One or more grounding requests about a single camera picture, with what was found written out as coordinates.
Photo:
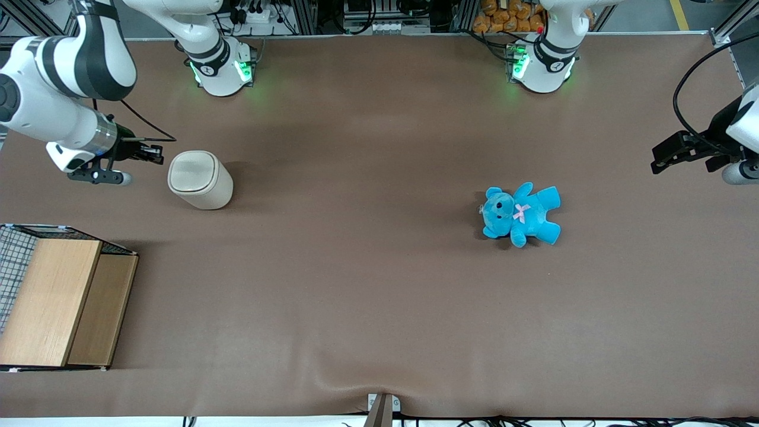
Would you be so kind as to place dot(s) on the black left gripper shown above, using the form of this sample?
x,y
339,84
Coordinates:
x,y
718,131

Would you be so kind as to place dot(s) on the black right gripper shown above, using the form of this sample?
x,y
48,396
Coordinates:
x,y
124,148

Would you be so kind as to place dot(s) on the beige trash can lid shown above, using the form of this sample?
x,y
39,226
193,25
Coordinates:
x,y
191,172

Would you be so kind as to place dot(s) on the beige round trash can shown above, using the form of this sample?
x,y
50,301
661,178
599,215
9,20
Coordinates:
x,y
210,193

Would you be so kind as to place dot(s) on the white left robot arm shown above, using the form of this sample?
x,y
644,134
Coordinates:
x,y
548,56

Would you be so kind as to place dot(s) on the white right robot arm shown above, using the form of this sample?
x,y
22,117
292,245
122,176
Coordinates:
x,y
71,59

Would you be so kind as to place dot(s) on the white power strip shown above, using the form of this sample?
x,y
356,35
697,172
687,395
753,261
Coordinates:
x,y
261,15

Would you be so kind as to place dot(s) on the blue teddy bear plush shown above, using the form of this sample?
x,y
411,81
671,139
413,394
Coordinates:
x,y
525,213

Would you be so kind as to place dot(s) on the orange plush toys pile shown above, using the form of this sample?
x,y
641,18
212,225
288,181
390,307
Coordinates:
x,y
504,18

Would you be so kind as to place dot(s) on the white connector block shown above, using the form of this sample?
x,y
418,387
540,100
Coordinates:
x,y
385,27

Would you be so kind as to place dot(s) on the brown table mat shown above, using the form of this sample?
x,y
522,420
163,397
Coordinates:
x,y
379,296

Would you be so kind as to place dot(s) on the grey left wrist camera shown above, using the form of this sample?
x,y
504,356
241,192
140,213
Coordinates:
x,y
738,172

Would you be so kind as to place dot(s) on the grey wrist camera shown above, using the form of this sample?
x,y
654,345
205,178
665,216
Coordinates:
x,y
738,172
101,177

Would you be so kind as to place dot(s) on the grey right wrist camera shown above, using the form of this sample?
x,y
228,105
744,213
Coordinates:
x,y
101,177

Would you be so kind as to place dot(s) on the aluminium frame post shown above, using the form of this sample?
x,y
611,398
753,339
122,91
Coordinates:
x,y
732,24
24,18

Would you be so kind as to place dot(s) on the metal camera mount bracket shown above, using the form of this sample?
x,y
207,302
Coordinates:
x,y
381,410

